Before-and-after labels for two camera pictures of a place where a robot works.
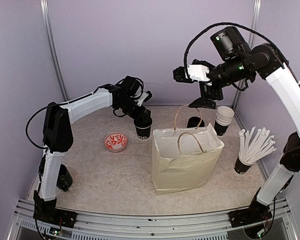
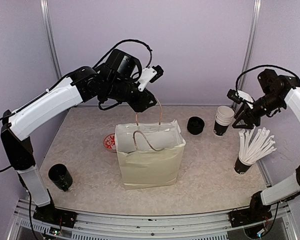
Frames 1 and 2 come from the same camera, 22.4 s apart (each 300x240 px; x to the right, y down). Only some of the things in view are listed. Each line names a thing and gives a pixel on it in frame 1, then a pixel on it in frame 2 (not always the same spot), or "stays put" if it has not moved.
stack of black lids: [194, 122] stays put
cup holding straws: [240, 168] stays put
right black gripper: [207, 91] → [249, 112]
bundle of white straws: [254, 146] stays put
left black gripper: [139, 114] → [141, 105]
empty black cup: [65, 178] stays put
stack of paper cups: [223, 119] stays put
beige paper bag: [183, 158] → [150, 154]
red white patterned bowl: [115, 141] stays put
